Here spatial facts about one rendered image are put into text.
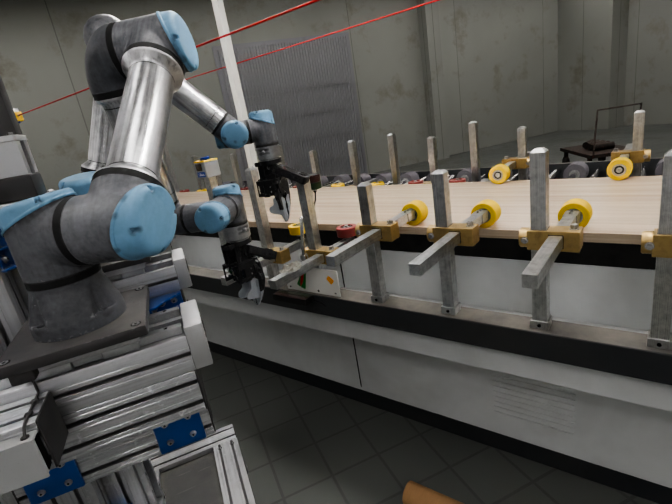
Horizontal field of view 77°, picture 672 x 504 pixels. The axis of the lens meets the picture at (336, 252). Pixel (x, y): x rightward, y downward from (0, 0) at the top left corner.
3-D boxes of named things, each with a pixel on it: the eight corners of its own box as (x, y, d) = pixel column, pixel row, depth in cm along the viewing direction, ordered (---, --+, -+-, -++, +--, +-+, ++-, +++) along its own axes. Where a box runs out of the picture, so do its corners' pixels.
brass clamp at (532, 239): (579, 254, 99) (579, 233, 97) (517, 250, 107) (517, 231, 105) (583, 245, 103) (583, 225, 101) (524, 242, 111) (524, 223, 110)
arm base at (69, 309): (22, 353, 68) (-3, 296, 65) (44, 318, 81) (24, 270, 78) (123, 323, 73) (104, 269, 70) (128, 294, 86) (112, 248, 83)
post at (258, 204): (276, 287, 172) (249, 168, 157) (270, 286, 174) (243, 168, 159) (282, 283, 174) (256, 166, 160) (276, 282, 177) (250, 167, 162)
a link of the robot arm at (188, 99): (89, -8, 100) (259, 126, 118) (100, 5, 111) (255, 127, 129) (61, 32, 101) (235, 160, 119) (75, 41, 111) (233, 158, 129)
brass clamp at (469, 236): (472, 247, 114) (471, 229, 112) (426, 244, 122) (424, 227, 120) (480, 240, 118) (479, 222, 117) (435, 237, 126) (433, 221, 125)
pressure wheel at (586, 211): (579, 197, 115) (551, 212, 121) (596, 222, 115) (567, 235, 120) (582, 192, 120) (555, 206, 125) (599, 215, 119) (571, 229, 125)
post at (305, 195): (326, 306, 158) (302, 178, 143) (319, 305, 160) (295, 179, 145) (332, 302, 161) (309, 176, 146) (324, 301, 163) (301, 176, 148)
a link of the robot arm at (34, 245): (56, 261, 81) (29, 191, 76) (121, 253, 78) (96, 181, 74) (3, 287, 69) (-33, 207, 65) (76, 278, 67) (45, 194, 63)
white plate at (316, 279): (340, 297, 151) (335, 271, 148) (287, 288, 166) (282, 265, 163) (341, 296, 151) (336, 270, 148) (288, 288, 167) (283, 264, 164)
